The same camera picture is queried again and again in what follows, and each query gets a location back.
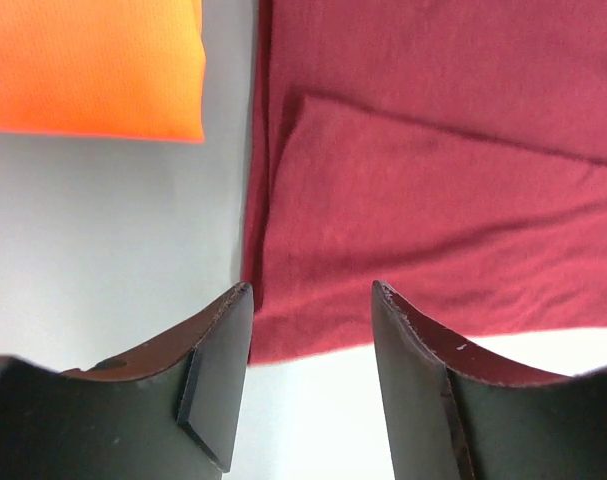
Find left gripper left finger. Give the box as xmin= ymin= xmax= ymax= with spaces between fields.
xmin=0 ymin=283 xmax=254 ymax=479

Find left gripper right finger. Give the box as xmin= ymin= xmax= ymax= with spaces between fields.
xmin=371 ymin=282 xmax=607 ymax=479

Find dark red t shirt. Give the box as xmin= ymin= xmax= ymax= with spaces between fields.
xmin=242 ymin=1 xmax=607 ymax=364

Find orange folded t shirt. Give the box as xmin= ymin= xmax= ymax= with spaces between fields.
xmin=0 ymin=1 xmax=206 ymax=143

